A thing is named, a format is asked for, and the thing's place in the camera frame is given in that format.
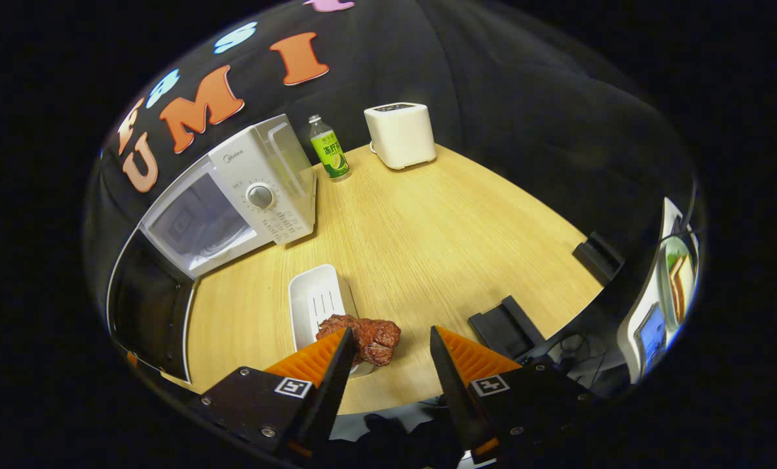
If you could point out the white ribbed tray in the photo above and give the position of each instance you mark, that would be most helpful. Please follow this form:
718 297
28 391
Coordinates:
316 299

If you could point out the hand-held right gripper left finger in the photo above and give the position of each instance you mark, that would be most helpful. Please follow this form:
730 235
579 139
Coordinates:
336 384

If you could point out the white microwave oven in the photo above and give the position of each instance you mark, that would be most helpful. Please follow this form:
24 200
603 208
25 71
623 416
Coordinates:
277 215

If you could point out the white toaster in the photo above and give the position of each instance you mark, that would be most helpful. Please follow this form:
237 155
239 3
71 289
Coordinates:
401 137

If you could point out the brown braised meat piece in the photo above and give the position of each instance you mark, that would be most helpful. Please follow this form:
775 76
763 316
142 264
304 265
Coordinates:
372 339

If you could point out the white framed screen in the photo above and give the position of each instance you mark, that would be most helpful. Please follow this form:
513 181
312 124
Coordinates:
649 306

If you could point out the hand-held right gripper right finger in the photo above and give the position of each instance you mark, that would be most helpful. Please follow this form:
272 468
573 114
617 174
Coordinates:
453 391

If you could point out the black stand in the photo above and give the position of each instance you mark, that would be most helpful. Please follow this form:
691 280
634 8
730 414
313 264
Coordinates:
502 329
598 259

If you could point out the green label drink bottle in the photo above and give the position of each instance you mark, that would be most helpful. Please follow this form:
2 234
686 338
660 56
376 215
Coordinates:
331 156

